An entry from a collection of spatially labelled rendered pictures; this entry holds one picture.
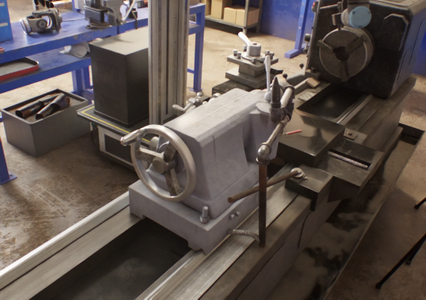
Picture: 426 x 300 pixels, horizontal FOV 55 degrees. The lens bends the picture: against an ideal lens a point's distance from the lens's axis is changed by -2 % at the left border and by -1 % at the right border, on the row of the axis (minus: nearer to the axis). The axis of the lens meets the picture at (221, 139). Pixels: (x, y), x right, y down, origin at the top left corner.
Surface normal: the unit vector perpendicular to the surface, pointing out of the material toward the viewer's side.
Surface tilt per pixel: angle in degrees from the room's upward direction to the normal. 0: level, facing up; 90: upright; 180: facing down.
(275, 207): 0
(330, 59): 90
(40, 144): 90
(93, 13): 90
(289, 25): 90
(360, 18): 82
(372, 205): 0
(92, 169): 0
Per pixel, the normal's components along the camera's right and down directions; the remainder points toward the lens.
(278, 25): -0.58, 0.37
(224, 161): 0.79, 0.05
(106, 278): 0.01, -0.65
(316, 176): 0.07, -0.86
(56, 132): 0.84, 0.32
